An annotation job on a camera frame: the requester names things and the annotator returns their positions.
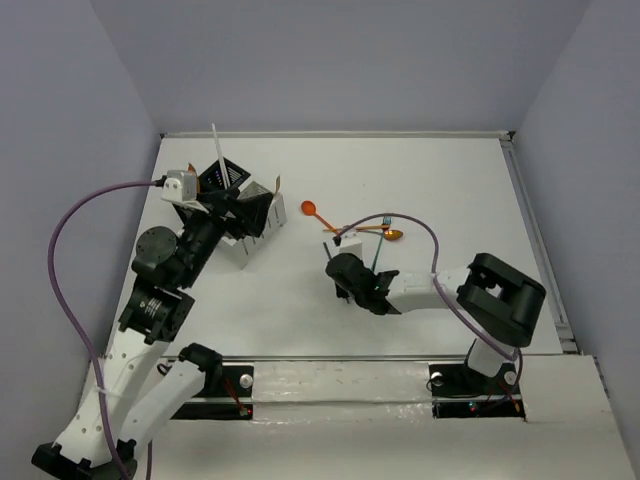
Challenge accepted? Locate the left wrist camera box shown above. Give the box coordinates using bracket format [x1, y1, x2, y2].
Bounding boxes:
[161, 170, 206, 212]

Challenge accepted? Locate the white utensil caddy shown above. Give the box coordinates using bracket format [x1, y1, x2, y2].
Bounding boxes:
[219, 179, 287, 270]

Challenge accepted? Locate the white chopstick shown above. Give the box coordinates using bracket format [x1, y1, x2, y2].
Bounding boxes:
[211, 123, 231, 189]

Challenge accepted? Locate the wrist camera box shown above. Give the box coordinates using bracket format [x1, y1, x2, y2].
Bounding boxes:
[323, 235, 363, 258]
[161, 170, 206, 212]

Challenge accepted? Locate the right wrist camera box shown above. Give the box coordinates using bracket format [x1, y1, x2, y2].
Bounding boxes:
[323, 235, 363, 258]

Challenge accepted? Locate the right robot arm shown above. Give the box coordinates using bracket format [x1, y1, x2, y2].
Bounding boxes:
[325, 253, 546, 392]

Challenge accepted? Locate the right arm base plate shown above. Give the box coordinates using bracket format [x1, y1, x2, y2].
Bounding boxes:
[426, 363, 526, 419]

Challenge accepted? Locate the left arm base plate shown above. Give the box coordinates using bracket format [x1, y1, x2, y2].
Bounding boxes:
[172, 363, 255, 421]

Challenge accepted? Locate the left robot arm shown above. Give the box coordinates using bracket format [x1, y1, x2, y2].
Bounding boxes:
[31, 190, 274, 479]

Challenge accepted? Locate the iridescent metal fork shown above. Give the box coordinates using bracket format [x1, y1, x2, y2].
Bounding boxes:
[371, 216, 392, 271]

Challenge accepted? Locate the orange plastic spoon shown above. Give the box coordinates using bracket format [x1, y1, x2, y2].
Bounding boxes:
[300, 200, 342, 246]

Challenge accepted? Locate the black utensil caddy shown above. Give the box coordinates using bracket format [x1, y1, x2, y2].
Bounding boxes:
[172, 157, 251, 231]

